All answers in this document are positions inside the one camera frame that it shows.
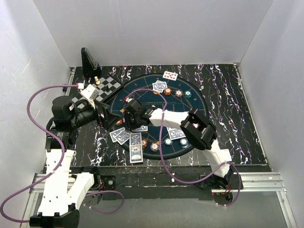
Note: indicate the cream chess pawn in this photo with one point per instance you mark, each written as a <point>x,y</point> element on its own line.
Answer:
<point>97,80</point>

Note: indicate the playing card deck box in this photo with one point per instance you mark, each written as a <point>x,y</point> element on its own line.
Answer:
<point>135,148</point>

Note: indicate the green chip stack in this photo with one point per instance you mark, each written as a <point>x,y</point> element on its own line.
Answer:
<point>184,143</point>
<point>168,141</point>
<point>188,94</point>

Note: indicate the blue chip stack top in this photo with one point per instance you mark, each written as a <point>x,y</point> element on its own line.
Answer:
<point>178,93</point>

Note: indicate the green chip stack bottom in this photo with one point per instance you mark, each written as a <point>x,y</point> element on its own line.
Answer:
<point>168,141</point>

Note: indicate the green chip stack top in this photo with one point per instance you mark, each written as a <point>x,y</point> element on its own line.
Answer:
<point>188,94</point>

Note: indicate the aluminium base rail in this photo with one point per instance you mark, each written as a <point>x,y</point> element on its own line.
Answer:
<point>136,186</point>

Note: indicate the dealt cards top seat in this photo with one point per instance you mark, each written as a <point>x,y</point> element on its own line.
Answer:
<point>159,86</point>

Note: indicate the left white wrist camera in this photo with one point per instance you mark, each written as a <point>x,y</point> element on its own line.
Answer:
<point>90,93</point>

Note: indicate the red chip stack bottom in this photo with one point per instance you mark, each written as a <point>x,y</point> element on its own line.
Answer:
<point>144,143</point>

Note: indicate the black white chessboard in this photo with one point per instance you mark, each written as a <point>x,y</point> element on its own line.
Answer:
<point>103,96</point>

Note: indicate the black card holder stand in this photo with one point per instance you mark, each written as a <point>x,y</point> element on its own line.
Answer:
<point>90,67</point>

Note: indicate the blue backed playing cards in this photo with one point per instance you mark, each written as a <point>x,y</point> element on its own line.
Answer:
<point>141,129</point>

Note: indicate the red chip stack top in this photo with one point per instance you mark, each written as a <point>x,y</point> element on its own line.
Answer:
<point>167,91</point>

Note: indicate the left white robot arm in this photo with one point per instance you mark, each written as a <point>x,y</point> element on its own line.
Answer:
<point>60,204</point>

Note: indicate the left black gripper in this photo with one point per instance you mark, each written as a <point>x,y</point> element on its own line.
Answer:
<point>109,118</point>

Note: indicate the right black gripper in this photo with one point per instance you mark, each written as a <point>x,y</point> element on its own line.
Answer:
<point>129,126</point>

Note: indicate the dealt cards seat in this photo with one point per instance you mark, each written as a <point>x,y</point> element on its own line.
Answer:
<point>175,134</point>
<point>159,86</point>
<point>120,136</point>

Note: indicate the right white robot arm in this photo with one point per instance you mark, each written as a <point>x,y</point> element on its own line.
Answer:
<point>199,130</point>

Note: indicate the face up red card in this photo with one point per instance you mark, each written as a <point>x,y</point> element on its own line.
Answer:
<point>170,75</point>

